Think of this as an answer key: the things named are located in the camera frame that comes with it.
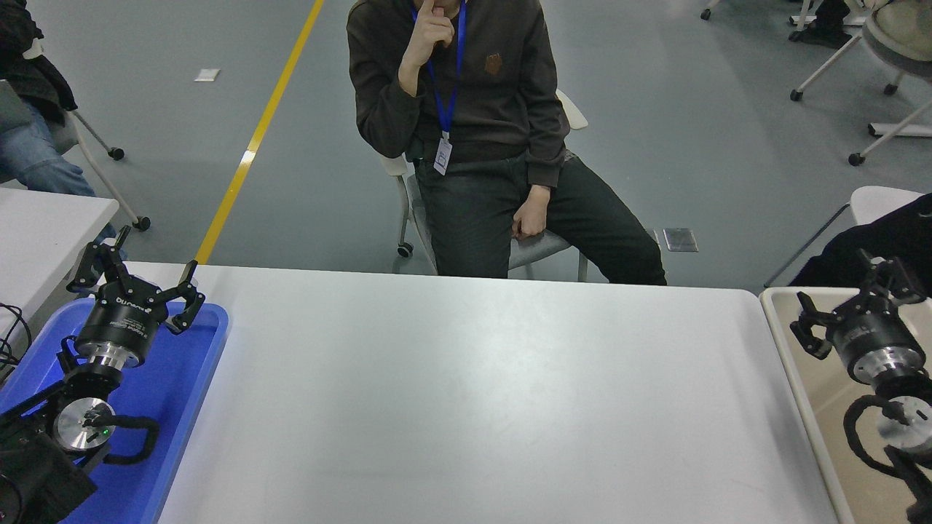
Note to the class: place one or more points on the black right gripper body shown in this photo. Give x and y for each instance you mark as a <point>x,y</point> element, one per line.
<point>870,335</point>

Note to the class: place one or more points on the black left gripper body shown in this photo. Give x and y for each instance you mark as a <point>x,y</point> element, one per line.
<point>120,322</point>

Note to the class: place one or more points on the person's left hand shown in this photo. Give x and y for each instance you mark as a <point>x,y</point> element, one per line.
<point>530,217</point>

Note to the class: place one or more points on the person's right hand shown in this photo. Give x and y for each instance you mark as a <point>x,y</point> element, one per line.
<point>424,40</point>

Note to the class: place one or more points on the person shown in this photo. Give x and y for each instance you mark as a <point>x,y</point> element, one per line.
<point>510,94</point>
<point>36,164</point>
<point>826,25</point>
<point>874,244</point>

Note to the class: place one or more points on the large pale bin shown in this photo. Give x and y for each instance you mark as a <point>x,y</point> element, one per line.
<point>819,407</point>

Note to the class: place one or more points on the white moulded chair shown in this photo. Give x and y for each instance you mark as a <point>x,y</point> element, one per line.
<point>874,204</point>

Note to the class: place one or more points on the blue plastic tray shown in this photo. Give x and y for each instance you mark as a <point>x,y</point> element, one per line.
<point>186,378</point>

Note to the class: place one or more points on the white side table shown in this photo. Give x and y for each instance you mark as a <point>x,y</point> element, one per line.
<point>44,233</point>

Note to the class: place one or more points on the white chair base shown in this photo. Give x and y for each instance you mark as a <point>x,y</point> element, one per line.
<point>855,158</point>

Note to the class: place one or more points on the white floor bar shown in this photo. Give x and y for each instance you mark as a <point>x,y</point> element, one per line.
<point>899,129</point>

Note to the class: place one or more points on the grey laptop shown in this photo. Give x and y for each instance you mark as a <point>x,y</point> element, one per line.
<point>11,109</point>

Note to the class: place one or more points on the cream-backed swivel chair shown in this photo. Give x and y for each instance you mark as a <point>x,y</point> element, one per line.
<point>903,51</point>

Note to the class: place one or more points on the grey office chair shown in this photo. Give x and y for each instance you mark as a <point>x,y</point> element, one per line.
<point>539,251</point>

